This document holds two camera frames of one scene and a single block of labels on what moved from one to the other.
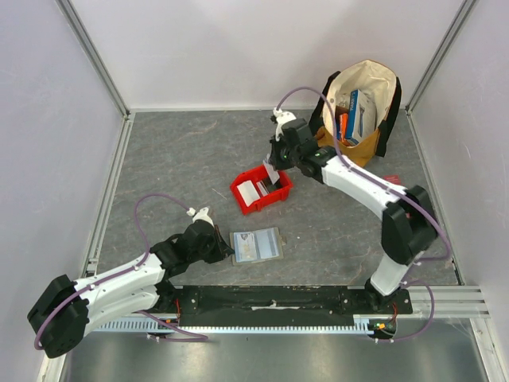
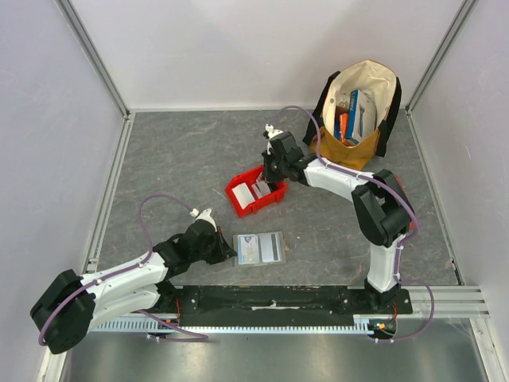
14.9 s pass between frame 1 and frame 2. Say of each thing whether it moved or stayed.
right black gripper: moved
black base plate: stayed
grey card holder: stayed
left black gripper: stayed
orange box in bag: stayed
